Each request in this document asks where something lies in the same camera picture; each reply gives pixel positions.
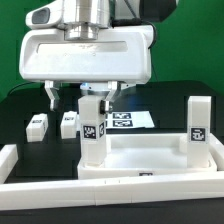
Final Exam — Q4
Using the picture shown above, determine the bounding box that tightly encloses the white front fence rail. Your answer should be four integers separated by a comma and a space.
0, 172, 224, 211

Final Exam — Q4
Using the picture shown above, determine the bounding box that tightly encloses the black cable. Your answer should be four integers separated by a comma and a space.
7, 81, 34, 97

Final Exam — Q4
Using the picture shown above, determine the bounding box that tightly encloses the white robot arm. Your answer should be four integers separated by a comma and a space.
19, 0, 179, 114

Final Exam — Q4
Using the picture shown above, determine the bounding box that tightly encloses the white left fence piece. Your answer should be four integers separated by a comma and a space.
0, 144, 18, 184

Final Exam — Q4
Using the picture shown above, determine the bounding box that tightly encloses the fiducial marker sheet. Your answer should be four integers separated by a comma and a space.
106, 111, 155, 129

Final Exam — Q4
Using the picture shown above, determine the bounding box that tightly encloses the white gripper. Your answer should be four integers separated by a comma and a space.
19, 6, 154, 114

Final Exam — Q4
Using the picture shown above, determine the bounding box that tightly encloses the white desk top tray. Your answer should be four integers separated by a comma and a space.
77, 133, 224, 179

